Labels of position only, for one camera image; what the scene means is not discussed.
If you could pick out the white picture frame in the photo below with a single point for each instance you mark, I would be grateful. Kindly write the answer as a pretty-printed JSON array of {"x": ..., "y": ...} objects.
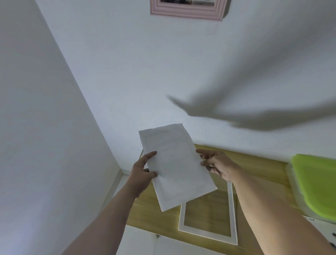
[{"x": 233, "y": 210}]

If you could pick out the person's right hand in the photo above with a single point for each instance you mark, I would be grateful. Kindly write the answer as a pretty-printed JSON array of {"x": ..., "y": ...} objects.
[{"x": 221, "y": 165}]

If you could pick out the person's left forearm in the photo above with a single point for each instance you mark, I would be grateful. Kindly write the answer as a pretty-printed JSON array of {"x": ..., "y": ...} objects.
[{"x": 105, "y": 223}]

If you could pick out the pink picture frame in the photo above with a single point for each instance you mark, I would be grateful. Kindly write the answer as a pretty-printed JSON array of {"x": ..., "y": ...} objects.
[{"x": 189, "y": 9}]

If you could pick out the person's left hand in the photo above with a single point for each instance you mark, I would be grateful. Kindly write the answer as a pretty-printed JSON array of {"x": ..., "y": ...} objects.
[{"x": 140, "y": 177}]

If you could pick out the clear container with green lid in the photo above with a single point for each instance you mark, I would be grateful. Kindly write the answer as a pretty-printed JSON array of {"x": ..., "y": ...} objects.
[{"x": 315, "y": 186}]

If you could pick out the person's left thumb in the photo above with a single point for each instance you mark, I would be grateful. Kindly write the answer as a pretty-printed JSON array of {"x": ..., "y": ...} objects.
[{"x": 149, "y": 174}]

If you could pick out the white paper sheet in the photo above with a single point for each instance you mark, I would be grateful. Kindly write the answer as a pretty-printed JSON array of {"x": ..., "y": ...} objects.
[{"x": 177, "y": 165}]

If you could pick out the person's right thumb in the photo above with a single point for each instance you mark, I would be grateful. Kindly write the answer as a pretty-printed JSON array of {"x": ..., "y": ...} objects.
[{"x": 208, "y": 164}]

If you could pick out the person's right forearm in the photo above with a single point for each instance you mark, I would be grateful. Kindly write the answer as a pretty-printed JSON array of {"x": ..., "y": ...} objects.
[{"x": 273, "y": 218}]

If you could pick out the white printed paper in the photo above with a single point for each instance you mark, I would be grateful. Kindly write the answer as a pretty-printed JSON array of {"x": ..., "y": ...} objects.
[{"x": 321, "y": 231}]

